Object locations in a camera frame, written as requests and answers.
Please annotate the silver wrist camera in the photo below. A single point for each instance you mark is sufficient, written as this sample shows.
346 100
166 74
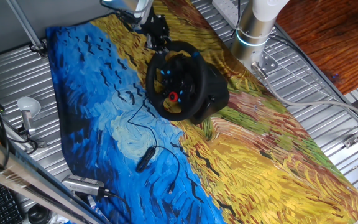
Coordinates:
120 4

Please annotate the black racing steering wheel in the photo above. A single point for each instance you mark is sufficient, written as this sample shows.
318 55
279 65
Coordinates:
202 81

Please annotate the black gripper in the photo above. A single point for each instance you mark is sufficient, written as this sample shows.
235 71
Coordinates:
157 26

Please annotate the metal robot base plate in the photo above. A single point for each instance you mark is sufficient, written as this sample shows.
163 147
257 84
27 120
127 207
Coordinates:
270 63

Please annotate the white power strip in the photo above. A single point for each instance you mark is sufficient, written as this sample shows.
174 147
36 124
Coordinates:
225 11

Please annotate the silver depth camera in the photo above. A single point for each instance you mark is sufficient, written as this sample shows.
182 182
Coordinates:
82 185

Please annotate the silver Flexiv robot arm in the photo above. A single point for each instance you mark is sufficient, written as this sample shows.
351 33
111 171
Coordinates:
253 31

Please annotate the aluminium frame beam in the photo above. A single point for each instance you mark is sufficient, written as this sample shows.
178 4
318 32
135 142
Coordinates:
26 183

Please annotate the painted wheat field mat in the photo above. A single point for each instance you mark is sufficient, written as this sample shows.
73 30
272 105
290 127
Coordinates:
259 171

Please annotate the aluminium frame pole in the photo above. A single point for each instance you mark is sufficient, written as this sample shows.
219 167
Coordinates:
23 21

